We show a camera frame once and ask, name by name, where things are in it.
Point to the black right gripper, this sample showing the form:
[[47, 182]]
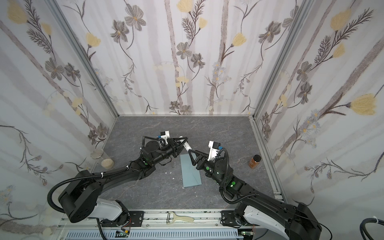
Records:
[[201, 160]]

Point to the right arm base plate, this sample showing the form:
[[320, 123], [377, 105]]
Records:
[[229, 218]]

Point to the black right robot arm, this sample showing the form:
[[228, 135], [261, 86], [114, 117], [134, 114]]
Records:
[[254, 207]]

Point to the amber bottle black cap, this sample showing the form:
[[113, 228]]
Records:
[[254, 161]]

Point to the light green envelope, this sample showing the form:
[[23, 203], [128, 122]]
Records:
[[190, 175]]

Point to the white slotted cable duct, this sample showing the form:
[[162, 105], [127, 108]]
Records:
[[177, 234]]

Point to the cream plastic peeler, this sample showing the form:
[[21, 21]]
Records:
[[173, 217]]

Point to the aluminium mounting rail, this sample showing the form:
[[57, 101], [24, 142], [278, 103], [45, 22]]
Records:
[[116, 218]]

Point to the white glue stick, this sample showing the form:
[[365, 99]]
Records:
[[184, 145]]

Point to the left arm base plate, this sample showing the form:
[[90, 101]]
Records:
[[126, 219]]

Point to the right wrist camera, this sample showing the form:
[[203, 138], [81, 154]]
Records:
[[215, 147]]

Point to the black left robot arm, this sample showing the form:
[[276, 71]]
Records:
[[79, 197]]

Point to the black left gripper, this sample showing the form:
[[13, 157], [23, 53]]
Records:
[[173, 144]]

